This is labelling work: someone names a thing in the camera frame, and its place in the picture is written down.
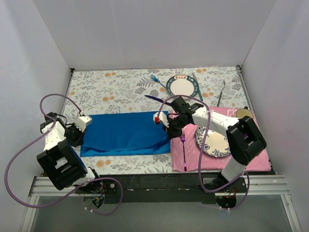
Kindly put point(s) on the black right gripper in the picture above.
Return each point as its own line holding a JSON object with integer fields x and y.
{"x": 171, "y": 126}

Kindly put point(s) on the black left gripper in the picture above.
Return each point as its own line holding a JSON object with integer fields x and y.
{"x": 78, "y": 135}

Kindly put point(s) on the blue satin napkin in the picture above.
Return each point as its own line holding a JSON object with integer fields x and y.
{"x": 124, "y": 134}

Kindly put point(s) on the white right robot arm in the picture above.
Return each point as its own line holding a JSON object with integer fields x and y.
{"x": 243, "y": 135}

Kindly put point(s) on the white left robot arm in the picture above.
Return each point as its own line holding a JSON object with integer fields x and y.
{"x": 59, "y": 160}

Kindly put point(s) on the purple metallic fork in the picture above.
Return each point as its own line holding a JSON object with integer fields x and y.
{"x": 182, "y": 138}

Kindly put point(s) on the pink floral placemat cloth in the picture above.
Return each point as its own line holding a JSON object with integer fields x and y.
{"x": 192, "y": 151}

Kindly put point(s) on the purple knife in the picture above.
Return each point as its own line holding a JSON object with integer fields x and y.
{"x": 157, "y": 99}

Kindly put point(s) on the blue floral dinner plate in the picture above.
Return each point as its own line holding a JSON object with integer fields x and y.
{"x": 216, "y": 145}

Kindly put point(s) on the floral tablecloth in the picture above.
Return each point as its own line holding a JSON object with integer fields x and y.
{"x": 122, "y": 91}

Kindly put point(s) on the white plate teal rim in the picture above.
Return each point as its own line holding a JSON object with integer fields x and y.
{"x": 182, "y": 84}

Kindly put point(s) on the blue fork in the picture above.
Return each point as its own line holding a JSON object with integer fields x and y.
{"x": 155, "y": 79}

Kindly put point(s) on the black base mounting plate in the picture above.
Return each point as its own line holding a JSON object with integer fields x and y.
{"x": 150, "y": 188}

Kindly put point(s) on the cream ceramic mug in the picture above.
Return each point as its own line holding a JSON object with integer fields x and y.
{"x": 242, "y": 112}

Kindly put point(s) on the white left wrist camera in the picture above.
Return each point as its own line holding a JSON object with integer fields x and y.
{"x": 82, "y": 122}

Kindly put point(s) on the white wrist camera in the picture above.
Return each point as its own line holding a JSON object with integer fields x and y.
{"x": 82, "y": 122}
{"x": 161, "y": 118}

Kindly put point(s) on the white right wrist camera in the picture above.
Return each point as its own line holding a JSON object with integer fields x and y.
{"x": 161, "y": 118}

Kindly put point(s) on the aluminium frame rail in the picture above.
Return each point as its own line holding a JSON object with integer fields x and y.
{"x": 259, "y": 185}

